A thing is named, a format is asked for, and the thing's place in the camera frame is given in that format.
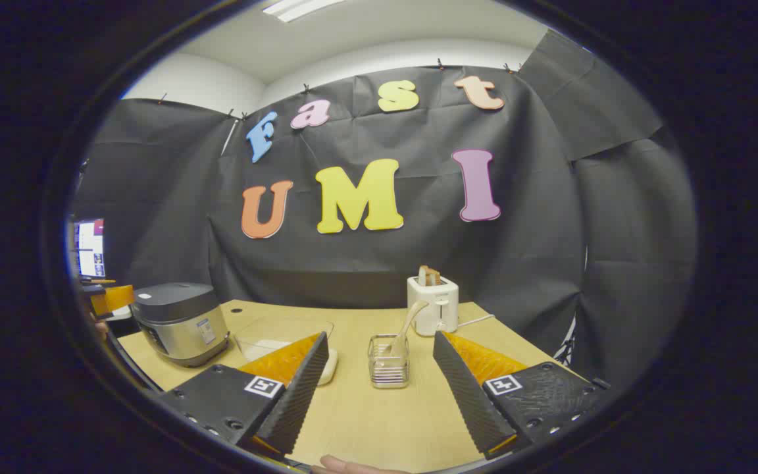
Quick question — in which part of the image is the silver black rice cooker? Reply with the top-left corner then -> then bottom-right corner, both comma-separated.
130,283 -> 232,368

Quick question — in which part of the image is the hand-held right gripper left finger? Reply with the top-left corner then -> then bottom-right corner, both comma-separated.
159,331 -> 330,461

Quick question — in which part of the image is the clear plastic container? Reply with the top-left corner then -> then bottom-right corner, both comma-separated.
234,319 -> 339,386

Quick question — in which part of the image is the wooden spoon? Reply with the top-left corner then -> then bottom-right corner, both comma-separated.
386,300 -> 430,359

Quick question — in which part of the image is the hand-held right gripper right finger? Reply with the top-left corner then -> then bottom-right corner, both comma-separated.
433,330 -> 611,460

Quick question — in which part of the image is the white toaster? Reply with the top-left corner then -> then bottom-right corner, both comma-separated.
407,275 -> 459,337

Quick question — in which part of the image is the black backdrop cloth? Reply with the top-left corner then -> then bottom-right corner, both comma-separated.
70,30 -> 699,389

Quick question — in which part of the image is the clear chopstick holder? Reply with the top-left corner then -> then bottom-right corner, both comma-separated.
367,332 -> 411,389

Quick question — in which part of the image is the computer monitor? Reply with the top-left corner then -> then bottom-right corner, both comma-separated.
75,219 -> 107,278

